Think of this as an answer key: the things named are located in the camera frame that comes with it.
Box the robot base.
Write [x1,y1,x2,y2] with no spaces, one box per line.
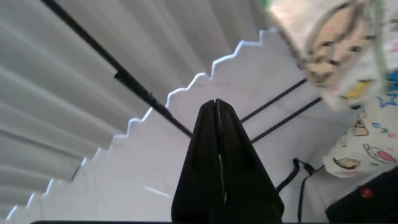
[325,166,398,224]

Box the cream printed garment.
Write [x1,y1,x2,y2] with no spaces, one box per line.
[259,0,398,179]

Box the black cable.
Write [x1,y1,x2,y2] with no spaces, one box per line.
[275,157,302,194]

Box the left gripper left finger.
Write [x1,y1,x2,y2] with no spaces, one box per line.
[170,98,224,222]

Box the black clothes rack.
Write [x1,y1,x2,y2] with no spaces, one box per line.
[40,0,324,144]

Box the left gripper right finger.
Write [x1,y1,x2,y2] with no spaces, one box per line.
[215,98,285,222]

